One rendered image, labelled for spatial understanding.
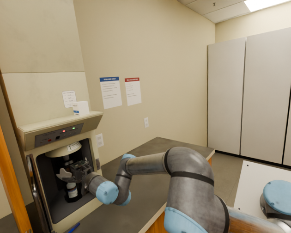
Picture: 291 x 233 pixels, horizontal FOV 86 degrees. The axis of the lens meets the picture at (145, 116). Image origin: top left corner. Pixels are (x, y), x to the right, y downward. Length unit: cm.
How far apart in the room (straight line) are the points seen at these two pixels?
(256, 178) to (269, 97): 234
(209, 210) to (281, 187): 39
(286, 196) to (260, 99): 259
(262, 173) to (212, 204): 61
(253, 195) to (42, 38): 119
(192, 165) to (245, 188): 59
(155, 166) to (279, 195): 44
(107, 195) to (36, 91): 50
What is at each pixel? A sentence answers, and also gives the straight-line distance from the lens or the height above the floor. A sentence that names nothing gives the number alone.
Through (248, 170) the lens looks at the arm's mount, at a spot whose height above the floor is 113.
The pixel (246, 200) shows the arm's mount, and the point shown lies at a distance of 100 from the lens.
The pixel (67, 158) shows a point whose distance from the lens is 98.
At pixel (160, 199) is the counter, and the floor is 94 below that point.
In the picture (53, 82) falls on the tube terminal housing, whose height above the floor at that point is 166.
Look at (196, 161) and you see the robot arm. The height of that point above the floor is 142.
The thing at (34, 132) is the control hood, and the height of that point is 149.
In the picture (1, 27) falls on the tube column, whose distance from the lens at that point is 81.
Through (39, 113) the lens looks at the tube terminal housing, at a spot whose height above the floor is 154.
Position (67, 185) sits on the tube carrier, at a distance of 102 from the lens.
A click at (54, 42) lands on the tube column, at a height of 183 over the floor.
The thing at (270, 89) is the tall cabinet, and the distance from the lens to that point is 323.
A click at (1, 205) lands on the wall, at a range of 136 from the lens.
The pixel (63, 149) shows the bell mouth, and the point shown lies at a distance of 89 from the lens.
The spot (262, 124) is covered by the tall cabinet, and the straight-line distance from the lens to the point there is 334.
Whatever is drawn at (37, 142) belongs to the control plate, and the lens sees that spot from 75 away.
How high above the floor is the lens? 164
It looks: 13 degrees down
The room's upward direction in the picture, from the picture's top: 5 degrees counter-clockwise
